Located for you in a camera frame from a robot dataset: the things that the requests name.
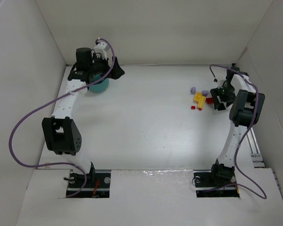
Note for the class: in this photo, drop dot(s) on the red large lego brick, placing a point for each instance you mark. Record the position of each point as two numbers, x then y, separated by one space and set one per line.
209 100

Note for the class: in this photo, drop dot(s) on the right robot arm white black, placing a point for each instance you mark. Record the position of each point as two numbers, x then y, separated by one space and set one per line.
246 103

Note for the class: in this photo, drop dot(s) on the teal divided round container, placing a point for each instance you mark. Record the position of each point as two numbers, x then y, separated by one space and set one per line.
99 87

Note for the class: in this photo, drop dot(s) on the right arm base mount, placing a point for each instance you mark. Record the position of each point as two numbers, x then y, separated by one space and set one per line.
206 187

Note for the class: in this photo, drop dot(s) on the lavender lego brick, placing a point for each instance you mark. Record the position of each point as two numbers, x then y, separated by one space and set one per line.
193 90
205 93

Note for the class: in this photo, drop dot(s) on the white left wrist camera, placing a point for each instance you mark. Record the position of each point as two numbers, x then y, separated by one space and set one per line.
102 48

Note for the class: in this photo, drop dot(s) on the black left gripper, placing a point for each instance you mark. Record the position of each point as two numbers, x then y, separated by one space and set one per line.
112 69

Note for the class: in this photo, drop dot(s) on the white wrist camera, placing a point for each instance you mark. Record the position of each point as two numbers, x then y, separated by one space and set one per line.
219 81
102 48

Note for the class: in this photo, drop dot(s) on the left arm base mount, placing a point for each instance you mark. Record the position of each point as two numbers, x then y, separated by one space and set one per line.
97 185

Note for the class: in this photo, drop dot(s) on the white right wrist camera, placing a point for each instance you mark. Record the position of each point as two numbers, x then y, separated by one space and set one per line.
219 81

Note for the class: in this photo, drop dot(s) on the yellow lego brick upside down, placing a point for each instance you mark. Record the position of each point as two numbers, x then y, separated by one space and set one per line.
197 96

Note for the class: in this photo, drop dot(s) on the aluminium side rail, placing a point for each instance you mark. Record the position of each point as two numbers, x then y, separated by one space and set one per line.
255 153

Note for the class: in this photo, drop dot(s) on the yellow long lego plate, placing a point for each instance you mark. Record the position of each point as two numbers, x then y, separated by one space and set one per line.
201 102

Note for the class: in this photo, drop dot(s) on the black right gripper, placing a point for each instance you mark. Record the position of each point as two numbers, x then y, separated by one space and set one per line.
222 96

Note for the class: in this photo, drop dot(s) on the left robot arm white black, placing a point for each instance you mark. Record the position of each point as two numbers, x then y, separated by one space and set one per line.
61 134

